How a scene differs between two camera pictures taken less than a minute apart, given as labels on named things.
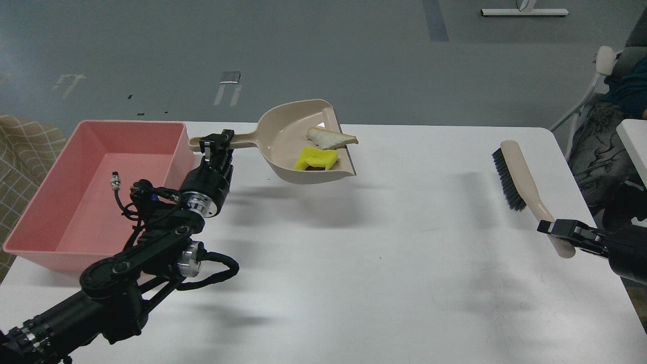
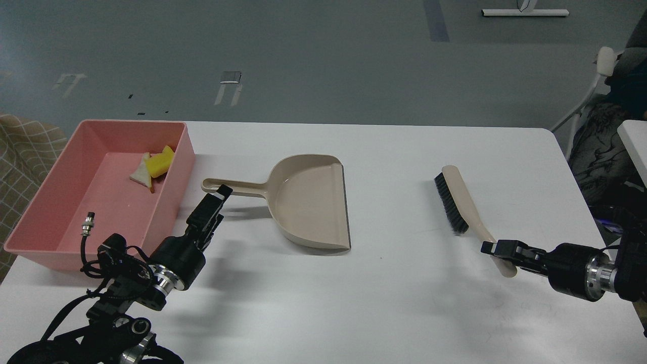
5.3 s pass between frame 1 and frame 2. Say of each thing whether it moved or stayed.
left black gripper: moved
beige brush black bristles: moved
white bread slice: moved
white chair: stayed
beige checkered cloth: stayed
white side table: stayed
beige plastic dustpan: moved
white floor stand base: stayed
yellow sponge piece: moved
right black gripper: moved
